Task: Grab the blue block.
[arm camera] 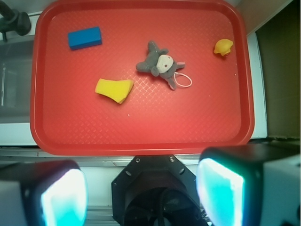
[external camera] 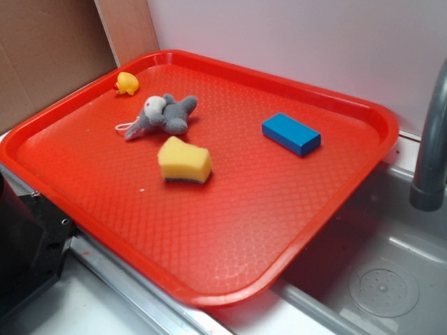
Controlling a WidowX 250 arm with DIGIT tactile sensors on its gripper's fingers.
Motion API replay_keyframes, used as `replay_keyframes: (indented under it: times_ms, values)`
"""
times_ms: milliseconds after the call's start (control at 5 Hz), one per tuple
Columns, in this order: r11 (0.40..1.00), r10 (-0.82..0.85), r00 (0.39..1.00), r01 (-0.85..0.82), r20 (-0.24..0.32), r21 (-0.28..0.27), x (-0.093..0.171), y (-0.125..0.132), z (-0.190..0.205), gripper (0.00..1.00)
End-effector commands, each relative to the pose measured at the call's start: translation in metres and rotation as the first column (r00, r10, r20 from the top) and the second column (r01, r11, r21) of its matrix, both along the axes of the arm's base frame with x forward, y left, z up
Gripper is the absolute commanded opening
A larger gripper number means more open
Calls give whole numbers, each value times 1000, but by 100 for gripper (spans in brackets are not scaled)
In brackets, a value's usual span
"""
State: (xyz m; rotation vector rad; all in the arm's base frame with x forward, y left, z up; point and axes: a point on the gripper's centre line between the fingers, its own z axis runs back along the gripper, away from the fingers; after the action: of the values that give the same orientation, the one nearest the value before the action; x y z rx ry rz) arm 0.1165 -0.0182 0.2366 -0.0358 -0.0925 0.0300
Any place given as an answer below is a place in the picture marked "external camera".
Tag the blue rectangular block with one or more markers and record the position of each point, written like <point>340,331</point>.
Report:
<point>291,134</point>

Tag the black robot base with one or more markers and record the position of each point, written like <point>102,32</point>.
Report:
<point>35,236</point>

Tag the red plastic tray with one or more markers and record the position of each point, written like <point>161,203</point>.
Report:
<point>223,241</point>

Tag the yellow sponge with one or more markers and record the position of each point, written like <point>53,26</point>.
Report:
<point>182,161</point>

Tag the grey plush toy animal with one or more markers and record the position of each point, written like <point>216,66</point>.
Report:
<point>162,113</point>

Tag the yellow rubber duck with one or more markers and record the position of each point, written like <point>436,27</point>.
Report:
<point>126,83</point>

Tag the grey plastic sink basin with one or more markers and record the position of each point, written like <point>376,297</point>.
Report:
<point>377,267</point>

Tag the grey sink faucet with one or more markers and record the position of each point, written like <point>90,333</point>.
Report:
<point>429,181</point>

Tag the brown cardboard panel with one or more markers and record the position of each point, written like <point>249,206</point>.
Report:
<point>49,49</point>

